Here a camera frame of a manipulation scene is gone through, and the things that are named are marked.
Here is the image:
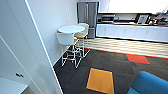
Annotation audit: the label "black microwave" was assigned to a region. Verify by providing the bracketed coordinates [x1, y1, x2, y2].
[101, 14, 116, 24]

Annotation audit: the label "white wardrobe door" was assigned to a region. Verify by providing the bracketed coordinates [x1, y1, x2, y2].
[5, 0, 64, 94]

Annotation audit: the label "white kitchen lower cabinets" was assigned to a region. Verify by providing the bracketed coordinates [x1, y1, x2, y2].
[95, 23, 168, 44]

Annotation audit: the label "black coffee machine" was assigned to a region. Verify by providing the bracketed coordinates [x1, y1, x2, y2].
[136, 14, 150, 25]

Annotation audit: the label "white wire-leg chair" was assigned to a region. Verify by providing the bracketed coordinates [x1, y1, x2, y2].
[55, 31, 83, 70]

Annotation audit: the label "black door fitting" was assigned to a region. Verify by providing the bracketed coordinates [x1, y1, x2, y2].
[15, 72, 25, 79]

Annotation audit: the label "white round table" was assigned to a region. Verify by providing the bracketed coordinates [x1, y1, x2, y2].
[57, 25, 87, 35]

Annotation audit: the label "large blue sofa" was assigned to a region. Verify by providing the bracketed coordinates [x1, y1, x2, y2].
[126, 70, 168, 94]

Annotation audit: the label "steel refrigerator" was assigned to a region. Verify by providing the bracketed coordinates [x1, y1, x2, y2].
[77, 1, 100, 39]

